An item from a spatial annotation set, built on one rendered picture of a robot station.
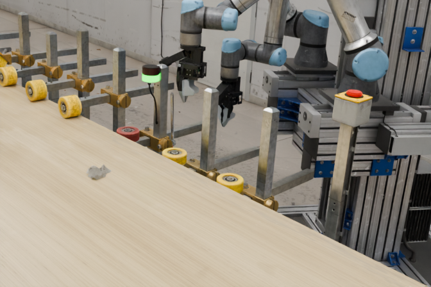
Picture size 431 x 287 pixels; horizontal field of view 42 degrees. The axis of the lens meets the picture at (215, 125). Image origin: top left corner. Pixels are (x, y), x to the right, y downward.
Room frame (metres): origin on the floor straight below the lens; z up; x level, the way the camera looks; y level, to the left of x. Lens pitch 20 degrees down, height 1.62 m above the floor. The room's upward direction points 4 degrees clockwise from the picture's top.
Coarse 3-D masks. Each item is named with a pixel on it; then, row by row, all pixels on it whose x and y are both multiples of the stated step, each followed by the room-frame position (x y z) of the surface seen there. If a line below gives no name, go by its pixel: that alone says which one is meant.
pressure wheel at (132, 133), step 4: (120, 128) 1.87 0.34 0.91; (124, 128) 1.88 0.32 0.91; (128, 128) 1.87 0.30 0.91; (132, 128) 1.89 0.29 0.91; (136, 128) 1.88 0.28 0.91; (120, 132) 1.84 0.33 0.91; (124, 132) 1.84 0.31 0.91; (128, 132) 1.85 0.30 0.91; (132, 132) 1.84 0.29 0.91; (136, 132) 1.85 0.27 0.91; (124, 136) 1.83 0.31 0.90; (128, 136) 1.83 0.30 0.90; (132, 136) 1.83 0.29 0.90; (136, 136) 1.84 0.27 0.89; (132, 140) 1.83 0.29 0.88; (136, 140) 1.84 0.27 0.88
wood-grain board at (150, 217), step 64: (0, 128) 1.82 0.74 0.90; (64, 128) 1.86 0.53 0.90; (0, 192) 1.35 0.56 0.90; (64, 192) 1.38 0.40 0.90; (128, 192) 1.40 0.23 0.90; (192, 192) 1.42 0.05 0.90; (0, 256) 1.06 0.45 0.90; (64, 256) 1.07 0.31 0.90; (128, 256) 1.09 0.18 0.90; (192, 256) 1.10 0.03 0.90; (256, 256) 1.12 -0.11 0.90; (320, 256) 1.14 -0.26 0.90
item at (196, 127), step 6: (180, 126) 2.06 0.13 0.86; (186, 126) 2.06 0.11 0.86; (192, 126) 2.07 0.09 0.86; (198, 126) 2.09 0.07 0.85; (168, 132) 1.99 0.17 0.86; (174, 132) 2.00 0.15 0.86; (180, 132) 2.02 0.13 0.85; (186, 132) 2.05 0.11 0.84; (192, 132) 2.07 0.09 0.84; (144, 138) 1.91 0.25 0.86; (144, 144) 1.90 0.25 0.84
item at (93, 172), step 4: (88, 168) 1.52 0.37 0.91; (92, 168) 1.51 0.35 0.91; (96, 168) 1.50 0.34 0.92; (100, 168) 1.51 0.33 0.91; (104, 168) 1.52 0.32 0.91; (88, 172) 1.51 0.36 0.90; (92, 172) 1.49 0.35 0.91; (96, 172) 1.49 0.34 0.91; (100, 172) 1.50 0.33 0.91; (104, 172) 1.50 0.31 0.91; (108, 172) 1.51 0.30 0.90; (88, 176) 1.48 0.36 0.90; (92, 176) 1.47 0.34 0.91; (96, 176) 1.47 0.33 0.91; (100, 176) 1.48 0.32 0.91; (104, 176) 1.48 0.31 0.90
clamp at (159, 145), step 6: (144, 132) 1.95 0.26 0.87; (150, 132) 1.95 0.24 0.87; (150, 138) 1.92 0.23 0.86; (156, 138) 1.89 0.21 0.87; (162, 138) 1.90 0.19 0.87; (168, 138) 1.91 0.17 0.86; (150, 144) 1.92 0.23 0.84; (156, 144) 1.89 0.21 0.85; (162, 144) 1.87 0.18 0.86; (168, 144) 1.89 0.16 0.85; (156, 150) 1.89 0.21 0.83; (162, 150) 1.87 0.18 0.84
